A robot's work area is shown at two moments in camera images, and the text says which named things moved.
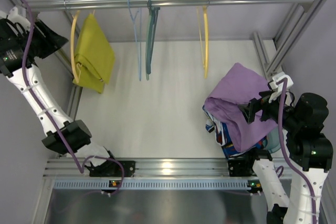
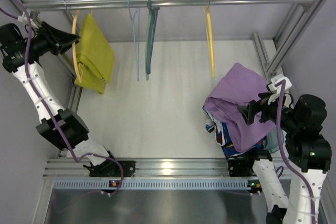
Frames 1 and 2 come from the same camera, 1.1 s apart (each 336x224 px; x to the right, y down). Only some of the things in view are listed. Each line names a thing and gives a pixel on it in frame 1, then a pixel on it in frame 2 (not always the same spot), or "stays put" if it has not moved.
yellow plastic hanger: x=205 y=59 -> x=207 y=16
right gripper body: x=253 y=108 stays put
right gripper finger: x=249 y=110 stays put
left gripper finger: x=50 y=45 -> x=63 y=46
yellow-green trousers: x=95 y=56 stays put
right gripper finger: x=255 y=105 stays put
